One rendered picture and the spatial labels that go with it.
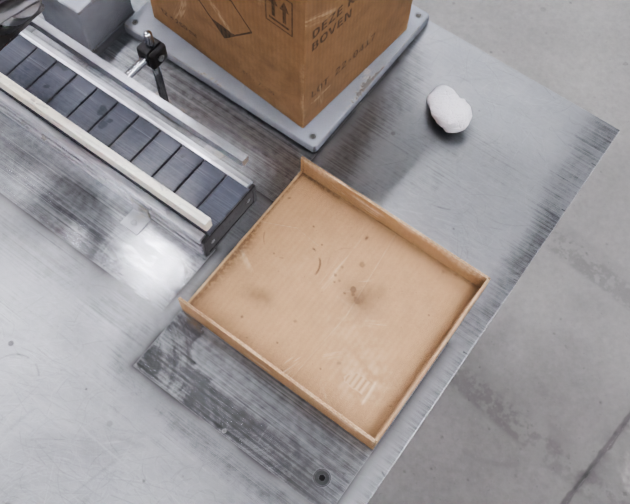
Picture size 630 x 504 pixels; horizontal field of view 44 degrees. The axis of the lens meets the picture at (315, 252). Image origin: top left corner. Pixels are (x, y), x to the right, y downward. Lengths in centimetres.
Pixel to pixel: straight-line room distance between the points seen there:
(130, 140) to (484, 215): 49
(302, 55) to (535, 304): 117
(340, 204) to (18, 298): 44
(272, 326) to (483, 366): 98
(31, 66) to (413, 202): 57
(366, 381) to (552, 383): 100
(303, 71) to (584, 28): 157
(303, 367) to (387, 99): 43
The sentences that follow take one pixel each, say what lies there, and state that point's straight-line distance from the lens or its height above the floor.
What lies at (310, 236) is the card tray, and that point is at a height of 83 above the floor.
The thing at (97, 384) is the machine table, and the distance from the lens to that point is 102.
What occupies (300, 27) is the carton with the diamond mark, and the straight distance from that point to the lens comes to 96.
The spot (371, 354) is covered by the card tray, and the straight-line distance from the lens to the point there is 101.
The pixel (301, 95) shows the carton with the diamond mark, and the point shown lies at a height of 93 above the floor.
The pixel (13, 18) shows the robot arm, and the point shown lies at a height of 107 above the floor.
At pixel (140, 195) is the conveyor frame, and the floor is 88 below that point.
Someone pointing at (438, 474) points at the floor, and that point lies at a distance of 184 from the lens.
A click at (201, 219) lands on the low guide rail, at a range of 99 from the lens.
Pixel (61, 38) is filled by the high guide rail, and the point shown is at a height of 96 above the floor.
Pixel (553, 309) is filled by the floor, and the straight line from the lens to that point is 201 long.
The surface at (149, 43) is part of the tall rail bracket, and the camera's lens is 106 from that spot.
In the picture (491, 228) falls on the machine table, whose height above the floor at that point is 83.
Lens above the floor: 179
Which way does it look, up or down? 66 degrees down
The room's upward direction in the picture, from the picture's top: 4 degrees clockwise
